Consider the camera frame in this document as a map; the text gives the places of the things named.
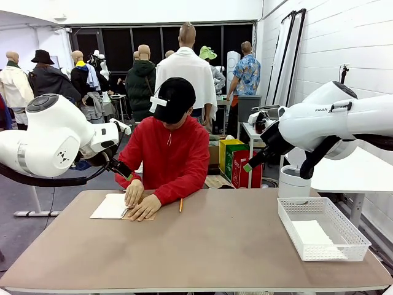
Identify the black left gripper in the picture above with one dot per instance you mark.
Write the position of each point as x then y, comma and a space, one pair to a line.
118, 167

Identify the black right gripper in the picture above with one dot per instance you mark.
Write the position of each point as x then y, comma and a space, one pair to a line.
264, 155

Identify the spiral notebook with kraft cover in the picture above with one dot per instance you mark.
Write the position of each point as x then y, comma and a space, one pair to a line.
109, 209

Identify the yellow pencil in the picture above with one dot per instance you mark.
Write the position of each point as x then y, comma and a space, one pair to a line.
180, 205

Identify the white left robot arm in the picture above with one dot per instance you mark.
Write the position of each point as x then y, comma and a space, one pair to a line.
52, 138

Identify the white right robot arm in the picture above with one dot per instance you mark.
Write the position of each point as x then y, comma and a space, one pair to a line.
322, 123

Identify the person's right forearm red sleeve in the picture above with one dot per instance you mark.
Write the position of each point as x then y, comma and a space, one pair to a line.
126, 181

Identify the person's left forearm red sleeve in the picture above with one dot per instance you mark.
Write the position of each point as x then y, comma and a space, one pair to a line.
181, 190

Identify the person's right hand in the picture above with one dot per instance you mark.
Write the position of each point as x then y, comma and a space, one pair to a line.
134, 193

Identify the person's left hand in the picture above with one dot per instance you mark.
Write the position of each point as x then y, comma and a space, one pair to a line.
147, 207

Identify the red shopping bag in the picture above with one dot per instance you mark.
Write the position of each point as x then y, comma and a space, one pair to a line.
242, 172

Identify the small white side table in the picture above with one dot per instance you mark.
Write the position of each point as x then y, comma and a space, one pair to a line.
250, 132

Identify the person in red jacket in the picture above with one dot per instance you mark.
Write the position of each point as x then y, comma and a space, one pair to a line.
172, 153

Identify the white cylindrical bin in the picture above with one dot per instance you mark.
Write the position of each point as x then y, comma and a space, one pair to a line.
293, 184

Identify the grey waste bin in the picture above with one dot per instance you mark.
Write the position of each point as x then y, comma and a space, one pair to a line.
248, 107

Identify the white cross-shaped cap tag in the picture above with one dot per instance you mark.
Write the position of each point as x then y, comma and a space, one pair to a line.
157, 104

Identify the mannequin in dark puffer jacket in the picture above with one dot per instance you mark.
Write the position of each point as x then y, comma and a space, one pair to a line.
139, 89

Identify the mannequin in floral shirt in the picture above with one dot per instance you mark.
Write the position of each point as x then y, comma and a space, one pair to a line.
247, 77

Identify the black baseball cap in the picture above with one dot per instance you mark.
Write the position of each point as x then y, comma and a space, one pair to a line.
178, 98

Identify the white paper sheet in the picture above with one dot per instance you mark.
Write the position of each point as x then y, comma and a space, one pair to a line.
313, 236

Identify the white stand with T-foot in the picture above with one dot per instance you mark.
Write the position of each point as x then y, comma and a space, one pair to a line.
37, 212

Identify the white tower air conditioner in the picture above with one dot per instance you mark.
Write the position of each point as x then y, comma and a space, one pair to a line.
232, 67

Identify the large white table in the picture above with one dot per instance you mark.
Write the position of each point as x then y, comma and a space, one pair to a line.
353, 175

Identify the mannequin with yellow scarf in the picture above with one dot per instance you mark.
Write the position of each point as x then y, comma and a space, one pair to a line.
81, 77

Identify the mannequin in white cape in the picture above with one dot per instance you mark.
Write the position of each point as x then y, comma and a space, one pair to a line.
187, 64

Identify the black-framed reflector panels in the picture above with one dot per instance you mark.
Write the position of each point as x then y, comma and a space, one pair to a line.
288, 55

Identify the mannequin with green hat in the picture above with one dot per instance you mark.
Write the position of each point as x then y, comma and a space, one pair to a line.
208, 53

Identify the mannequin with black hat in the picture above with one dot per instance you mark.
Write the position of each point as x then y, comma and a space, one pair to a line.
49, 80

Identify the white plastic mesh basket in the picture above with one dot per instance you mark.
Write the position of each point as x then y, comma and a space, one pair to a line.
353, 242

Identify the mannequin in cream jacket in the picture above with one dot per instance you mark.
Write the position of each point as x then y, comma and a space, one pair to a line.
13, 86

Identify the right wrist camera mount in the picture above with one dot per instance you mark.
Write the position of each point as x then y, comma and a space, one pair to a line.
261, 121

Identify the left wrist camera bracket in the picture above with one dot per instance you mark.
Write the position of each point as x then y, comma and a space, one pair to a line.
122, 126

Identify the small black wall tripod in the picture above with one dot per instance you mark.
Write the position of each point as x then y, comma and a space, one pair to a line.
344, 73

